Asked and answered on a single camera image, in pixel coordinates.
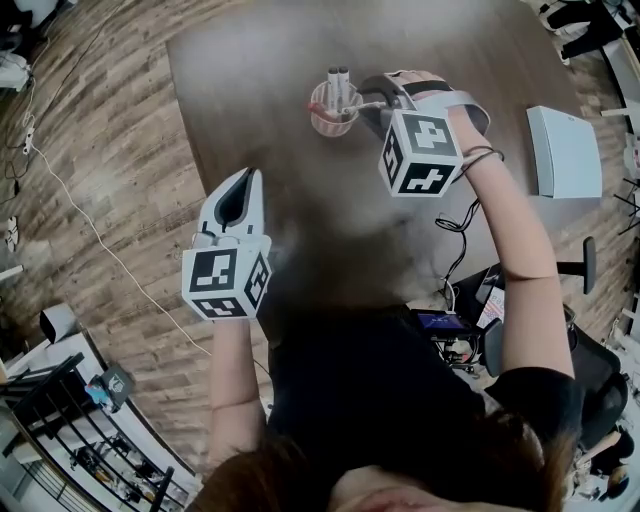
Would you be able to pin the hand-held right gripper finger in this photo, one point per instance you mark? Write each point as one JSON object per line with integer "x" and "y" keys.
{"x": 376, "y": 122}
{"x": 381, "y": 85}

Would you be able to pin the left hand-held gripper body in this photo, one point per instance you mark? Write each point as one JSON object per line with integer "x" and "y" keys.
{"x": 225, "y": 280}

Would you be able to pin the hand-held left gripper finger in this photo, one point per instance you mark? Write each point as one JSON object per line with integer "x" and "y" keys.
{"x": 209, "y": 210}
{"x": 256, "y": 205}

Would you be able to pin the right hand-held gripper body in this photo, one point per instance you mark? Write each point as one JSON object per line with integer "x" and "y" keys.
{"x": 425, "y": 155}

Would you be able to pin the pink mesh pen cup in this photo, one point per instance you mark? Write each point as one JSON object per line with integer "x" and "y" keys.
{"x": 330, "y": 127}

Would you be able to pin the person's left forearm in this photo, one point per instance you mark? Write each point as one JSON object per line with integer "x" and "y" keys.
{"x": 235, "y": 395}

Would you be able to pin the person's right forearm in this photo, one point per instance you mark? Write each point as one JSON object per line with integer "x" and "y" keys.
{"x": 525, "y": 260}

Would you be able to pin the person's right hand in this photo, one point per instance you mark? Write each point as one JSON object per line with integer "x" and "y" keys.
{"x": 412, "y": 76}

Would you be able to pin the white marker black cap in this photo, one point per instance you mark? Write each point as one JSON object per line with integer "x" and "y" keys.
{"x": 344, "y": 87}
{"x": 333, "y": 87}

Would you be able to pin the red marker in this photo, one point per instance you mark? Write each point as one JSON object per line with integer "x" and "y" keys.
{"x": 322, "y": 111}

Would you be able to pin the white flat box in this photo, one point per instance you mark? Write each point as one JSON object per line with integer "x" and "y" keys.
{"x": 565, "y": 152}

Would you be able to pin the black box with logo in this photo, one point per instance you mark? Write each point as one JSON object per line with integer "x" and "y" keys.
{"x": 116, "y": 387}

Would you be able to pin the black device with screen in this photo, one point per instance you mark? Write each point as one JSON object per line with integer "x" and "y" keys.
{"x": 442, "y": 322}

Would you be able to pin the white waste bin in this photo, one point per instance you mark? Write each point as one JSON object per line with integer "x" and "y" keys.
{"x": 60, "y": 324}

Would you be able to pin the person's black shirt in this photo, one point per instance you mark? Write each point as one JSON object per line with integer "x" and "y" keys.
{"x": 375, "y": 390}

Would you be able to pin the white and black sandal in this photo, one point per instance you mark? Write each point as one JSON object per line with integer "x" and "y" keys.
{"x": 13, "y": 232}

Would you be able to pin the black metal railing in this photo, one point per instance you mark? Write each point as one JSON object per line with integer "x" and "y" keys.
{"x": 55, "y": 400}

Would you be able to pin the person's face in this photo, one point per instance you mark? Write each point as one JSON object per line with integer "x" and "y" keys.
{"x": 385, "y": 492}

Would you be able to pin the black office chair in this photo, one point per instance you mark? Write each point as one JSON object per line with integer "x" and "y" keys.
{"x": 600, "y": 380}

